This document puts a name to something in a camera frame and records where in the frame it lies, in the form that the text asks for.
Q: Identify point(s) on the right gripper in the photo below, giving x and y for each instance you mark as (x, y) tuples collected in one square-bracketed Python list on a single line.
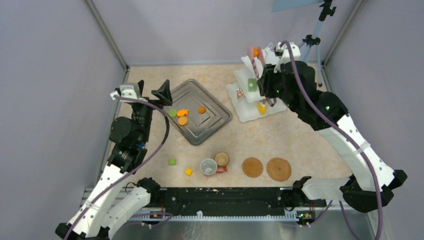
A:
[(268, 75)]

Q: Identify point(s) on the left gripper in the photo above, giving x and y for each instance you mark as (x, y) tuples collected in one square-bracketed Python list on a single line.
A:
[(163, 93)]

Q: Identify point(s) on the green cake cube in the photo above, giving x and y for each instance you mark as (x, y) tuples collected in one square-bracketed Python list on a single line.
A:
[(252, 85)]

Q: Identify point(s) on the yellow cheese cake wedge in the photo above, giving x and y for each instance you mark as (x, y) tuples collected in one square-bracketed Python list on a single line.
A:
[(262, 107)]

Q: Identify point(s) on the orange flower cookie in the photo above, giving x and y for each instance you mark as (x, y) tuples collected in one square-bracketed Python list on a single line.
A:
[(182, 113)]

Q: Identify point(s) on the orange bear cookie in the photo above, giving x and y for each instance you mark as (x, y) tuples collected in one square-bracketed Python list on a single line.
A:
[(255, 52)]

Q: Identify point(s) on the white strawberry cake slice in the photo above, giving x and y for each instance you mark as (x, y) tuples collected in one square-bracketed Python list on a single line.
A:
[(239, 93)]

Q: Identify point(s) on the brown round cookie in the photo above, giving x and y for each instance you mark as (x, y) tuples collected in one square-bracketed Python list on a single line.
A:
[(201, 109)]

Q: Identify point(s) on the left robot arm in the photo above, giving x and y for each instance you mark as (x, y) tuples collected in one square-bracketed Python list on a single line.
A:
[(98, 218)]

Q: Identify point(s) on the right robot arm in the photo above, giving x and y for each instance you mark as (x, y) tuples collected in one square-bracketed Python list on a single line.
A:
[(370, 187)]

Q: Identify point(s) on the green macaron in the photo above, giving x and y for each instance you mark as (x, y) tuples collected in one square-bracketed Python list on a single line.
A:
[(172, 113)]

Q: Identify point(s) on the white three-tier serving stand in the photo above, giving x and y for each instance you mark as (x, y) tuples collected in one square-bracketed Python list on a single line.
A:
[(245, 95)]

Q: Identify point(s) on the orange round macaron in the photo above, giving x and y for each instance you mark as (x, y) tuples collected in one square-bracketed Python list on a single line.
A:
[(183, 121)]

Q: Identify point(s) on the silver metal tray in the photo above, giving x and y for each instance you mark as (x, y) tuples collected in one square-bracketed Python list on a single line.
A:
[(191, 95)]

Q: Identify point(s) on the ribbed brown round coaster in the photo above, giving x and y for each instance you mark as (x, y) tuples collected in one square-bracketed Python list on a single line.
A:
[(278, 169)]

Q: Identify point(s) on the light blue tripod stand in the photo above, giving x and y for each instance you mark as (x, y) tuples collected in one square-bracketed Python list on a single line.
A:
[(310, 40)]

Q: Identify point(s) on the smooth brown round coaster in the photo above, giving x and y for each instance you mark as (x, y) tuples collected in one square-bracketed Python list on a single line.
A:
[(252, 167)]

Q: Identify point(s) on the yellow cube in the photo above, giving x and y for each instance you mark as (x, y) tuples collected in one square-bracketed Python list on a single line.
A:
[(188, 172)]

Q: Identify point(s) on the grey-white cup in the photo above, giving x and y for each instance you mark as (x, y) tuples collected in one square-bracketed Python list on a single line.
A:
[(208, 166)]

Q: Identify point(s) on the brown cup with red handle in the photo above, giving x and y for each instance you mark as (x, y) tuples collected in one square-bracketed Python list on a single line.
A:
[(222, 159)]

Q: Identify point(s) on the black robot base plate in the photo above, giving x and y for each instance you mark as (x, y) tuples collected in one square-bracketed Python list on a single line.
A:
[(232, 201)]

